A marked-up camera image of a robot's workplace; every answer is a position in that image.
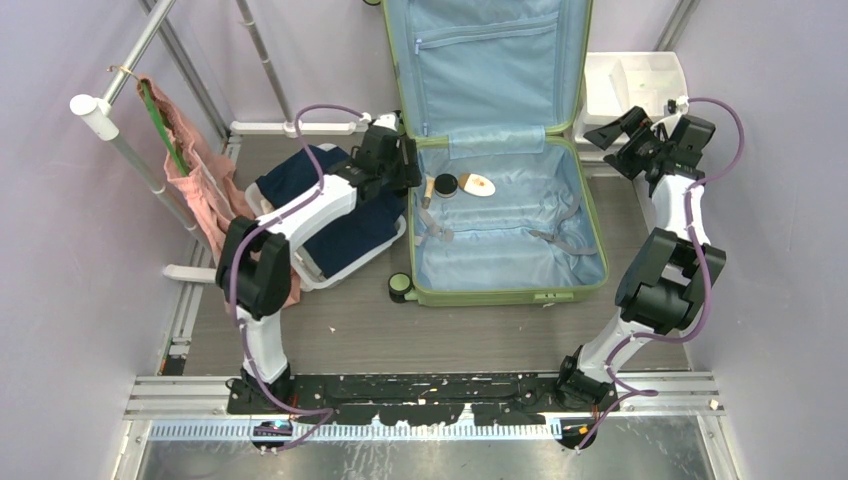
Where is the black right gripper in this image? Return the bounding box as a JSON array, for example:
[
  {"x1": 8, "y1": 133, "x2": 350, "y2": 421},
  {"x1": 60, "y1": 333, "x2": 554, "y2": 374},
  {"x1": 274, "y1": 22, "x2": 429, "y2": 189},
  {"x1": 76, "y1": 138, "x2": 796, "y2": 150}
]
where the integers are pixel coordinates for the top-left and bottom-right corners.
[{"x1": 584, "y1": 106, "x2": 670, "y2": 181}]

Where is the navy blue garment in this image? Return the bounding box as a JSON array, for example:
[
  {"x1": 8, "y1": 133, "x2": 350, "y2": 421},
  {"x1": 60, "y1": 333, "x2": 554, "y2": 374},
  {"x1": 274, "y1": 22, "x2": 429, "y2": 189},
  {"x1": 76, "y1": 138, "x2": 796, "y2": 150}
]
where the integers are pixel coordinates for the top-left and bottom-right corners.
[{"x1": 254, "y1": 145, "x2": 407, "y2": 280}]

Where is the white plastic drawer organizer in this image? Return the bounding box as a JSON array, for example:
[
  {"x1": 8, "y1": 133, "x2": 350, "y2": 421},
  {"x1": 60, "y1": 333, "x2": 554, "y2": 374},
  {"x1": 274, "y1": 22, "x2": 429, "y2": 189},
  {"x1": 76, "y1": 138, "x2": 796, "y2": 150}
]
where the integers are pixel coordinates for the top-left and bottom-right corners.
[{"x1": 572, "y1": 52, "x2": 688, "y2": 162}]

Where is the green ribbed hard-shell suitcase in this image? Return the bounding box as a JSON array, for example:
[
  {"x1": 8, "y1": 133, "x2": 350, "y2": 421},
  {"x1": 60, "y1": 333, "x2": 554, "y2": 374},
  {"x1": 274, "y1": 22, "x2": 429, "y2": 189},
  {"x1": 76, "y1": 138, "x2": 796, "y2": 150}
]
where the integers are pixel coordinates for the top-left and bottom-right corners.
[{"x1": 381, "y1": 1, "x2": 609, "y2": 307}]

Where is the white perforated plastic basket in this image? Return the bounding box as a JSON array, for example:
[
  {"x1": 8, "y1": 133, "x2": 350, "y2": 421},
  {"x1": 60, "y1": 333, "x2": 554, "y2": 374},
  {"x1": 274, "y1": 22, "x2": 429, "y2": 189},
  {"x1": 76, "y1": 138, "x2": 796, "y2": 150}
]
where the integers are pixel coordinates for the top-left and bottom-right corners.
[{"x1": 244, "y1": 142, "x2": 408, "y2": 293}]

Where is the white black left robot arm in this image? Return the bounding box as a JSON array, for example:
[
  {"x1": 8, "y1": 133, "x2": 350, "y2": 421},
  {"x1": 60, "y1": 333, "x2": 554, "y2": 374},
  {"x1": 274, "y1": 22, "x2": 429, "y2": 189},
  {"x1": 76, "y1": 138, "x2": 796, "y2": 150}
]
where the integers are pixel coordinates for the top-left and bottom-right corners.
[{"x1": 216, "y1": 114, "x2": 421, "y2": 413}]

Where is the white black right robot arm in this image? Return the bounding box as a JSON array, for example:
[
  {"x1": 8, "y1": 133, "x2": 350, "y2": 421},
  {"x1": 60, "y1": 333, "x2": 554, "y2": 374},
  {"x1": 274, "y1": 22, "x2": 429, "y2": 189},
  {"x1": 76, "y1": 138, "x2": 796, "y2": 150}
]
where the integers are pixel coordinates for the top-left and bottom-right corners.
[{"x1": 554, "y1": 106, "x2": 726, "y2": 411}]

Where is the black round jar lid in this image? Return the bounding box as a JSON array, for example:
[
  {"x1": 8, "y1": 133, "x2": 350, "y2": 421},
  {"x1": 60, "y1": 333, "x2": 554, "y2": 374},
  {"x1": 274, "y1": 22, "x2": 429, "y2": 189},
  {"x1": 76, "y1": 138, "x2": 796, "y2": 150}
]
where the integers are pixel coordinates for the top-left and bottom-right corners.
[{"x1": 434, "y1": 174, "x2": 459, "y2": 198}]

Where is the pink cloth garment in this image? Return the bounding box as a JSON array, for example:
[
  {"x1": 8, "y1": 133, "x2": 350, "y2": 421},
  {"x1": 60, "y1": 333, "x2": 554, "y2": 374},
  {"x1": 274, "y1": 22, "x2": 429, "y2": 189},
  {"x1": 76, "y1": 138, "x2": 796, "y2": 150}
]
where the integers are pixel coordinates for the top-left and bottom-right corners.
[{"x1": 135, "y1": 74, "x2": 303, "y2": 309}]

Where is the green clothes hanger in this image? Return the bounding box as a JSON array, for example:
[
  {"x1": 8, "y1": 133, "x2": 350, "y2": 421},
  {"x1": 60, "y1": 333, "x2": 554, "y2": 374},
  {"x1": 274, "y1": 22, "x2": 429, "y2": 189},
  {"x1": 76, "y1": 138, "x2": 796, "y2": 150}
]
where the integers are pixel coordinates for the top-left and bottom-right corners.
[{"x1": 138, "y1": 81, "x2": 190, "y2": 177}]

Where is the white and silver clothes rack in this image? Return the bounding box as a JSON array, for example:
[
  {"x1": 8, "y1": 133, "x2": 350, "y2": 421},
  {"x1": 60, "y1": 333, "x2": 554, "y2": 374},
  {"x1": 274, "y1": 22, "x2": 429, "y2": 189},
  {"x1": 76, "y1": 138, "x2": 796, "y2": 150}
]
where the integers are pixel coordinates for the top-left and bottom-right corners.
[{"x1": 70, "y1": 0, "x2": 359, "y2": 283}]

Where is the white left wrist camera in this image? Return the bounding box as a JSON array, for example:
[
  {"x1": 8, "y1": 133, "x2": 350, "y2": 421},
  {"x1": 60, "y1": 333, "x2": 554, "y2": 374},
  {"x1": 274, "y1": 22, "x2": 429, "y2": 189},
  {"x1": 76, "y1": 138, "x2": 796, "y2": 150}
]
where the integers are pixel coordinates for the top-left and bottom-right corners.
[{"x1": 358, "y1": 111, "x2": 403, "y2": 134}]

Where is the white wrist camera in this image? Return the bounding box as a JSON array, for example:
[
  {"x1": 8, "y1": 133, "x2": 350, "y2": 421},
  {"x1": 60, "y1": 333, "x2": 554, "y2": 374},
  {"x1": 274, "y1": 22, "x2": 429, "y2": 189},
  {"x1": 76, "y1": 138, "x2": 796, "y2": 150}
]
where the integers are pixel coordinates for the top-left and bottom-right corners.
[
  {"x1": 650, "y1": 95, "x2": 690, "y2": 135},
  {"x1": 358, "y1": 111, "x2": 403, "y2": 134}
]

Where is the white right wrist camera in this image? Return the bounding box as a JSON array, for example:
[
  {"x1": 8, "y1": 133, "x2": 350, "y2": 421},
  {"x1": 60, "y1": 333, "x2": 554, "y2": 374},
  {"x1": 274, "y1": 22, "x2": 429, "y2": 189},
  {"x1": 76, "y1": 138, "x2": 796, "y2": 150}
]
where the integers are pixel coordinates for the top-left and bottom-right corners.
[{"x1": 650, "y1": 95, "x2": 690, "y2": 135}]

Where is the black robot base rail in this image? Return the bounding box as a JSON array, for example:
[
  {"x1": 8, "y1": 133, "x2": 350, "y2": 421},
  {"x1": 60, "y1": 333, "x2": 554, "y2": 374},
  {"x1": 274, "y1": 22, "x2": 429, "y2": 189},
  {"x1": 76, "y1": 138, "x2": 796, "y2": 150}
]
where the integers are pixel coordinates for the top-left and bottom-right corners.
[{"x1": 225, "y1": 370, "x2": 621, "y2": 452}]

